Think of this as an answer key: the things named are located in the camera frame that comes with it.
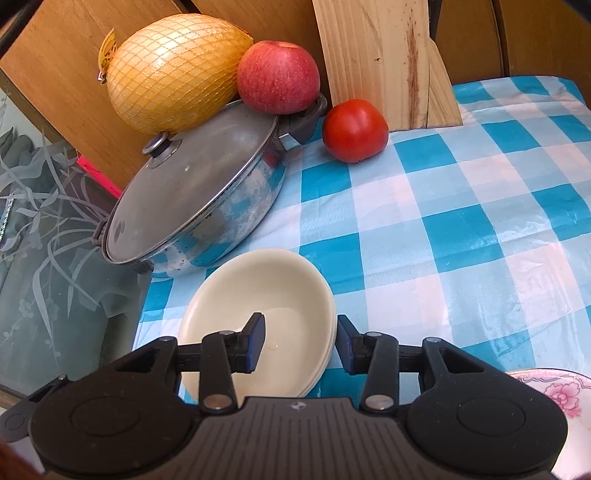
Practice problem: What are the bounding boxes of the cream bowl front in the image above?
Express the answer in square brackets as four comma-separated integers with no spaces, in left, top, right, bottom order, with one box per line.
[177,249,332,402]

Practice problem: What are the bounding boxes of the cream bowl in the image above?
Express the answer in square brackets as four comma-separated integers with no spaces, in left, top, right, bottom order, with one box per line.
[301,295,337,397]
[300,318,337,398]
[177,249,332,402]

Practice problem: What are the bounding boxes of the deep plate pink flowers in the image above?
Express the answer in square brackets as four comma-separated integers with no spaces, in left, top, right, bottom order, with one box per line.
[506,367,591,480]

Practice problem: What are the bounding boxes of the cream bowl back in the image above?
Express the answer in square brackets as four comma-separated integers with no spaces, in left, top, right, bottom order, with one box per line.
[300,318,337,398]

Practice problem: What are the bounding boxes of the etched glass door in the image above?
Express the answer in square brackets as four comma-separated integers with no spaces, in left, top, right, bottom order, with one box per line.
[1,76,149,396]

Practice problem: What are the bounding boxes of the blue white checkered tablecloth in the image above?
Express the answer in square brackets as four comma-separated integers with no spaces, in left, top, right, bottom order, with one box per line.
[132,75,591,407]

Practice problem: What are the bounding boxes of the steel pan with lid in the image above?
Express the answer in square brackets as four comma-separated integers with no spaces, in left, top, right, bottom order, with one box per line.
[92,96,328,278]

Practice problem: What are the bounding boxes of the red box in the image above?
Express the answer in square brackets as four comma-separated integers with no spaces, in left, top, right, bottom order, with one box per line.
[77,155,122,198]

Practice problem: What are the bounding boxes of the red tomato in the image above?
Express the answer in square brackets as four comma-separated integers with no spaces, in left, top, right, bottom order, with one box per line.
[322,99,389,164]

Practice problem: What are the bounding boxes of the red apple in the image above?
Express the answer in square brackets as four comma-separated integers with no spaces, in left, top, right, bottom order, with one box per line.
[236,40,321,115]

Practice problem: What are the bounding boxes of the yellow pomelo in net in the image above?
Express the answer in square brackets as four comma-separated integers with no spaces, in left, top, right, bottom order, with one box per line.
[97,14,253,135]

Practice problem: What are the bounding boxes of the wooden knife block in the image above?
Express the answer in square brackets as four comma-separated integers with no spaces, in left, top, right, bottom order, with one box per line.
[312,0,462,131]

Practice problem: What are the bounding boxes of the wooden cabinet panels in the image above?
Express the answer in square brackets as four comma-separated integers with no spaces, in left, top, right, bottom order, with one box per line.
[1,1,590,187]

